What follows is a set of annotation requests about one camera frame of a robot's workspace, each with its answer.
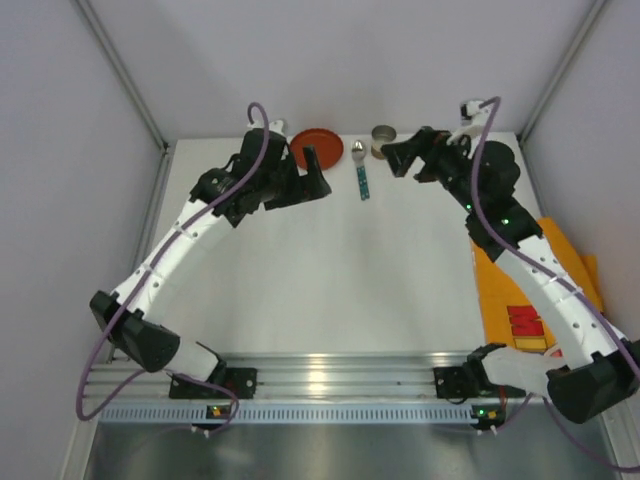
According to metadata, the metal cup with brown band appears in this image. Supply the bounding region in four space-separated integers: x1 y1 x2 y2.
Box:
371 124 397 160

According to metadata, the red round plate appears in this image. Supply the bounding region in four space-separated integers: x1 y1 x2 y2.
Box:
290 128 344 171

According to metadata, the spoon with teal handle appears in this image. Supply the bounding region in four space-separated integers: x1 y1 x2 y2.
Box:
351 139 370 201

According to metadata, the orange Mickey Mouse placemat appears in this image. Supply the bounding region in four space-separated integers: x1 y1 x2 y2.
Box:
471 217 604 357

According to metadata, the fork with green handle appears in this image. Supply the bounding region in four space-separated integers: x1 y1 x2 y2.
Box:
269 119 287 136

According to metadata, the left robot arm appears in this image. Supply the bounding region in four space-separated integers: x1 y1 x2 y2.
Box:
90 128 331 383

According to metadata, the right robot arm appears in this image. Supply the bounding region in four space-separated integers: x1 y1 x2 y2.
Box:
380 97 639 424

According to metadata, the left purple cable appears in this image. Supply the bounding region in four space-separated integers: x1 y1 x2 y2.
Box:
74 102 271 439

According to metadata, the purple cable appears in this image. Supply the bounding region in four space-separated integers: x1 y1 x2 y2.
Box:
74 102 271 439
467 96 640 474

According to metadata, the left aluminium frame post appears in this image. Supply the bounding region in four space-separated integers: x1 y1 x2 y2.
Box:
69 0 174 151

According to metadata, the aluminium frame post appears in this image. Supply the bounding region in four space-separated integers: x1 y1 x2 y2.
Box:
516 0 611 145
69 0 174 151

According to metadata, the aluminium mounting rail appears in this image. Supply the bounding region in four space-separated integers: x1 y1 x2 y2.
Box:
83 352 467 401

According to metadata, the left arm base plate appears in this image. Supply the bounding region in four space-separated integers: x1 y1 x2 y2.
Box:
169 367 258 400

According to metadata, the right aluminium frame post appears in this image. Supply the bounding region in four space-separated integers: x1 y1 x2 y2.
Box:
516 0 611 145

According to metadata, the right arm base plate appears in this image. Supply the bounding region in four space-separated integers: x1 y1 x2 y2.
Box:
433 366 506 403

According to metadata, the slotted cable duct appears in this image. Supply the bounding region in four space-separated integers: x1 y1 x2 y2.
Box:
99 402 501 425

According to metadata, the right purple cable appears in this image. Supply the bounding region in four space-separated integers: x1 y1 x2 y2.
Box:
467 96 640 474

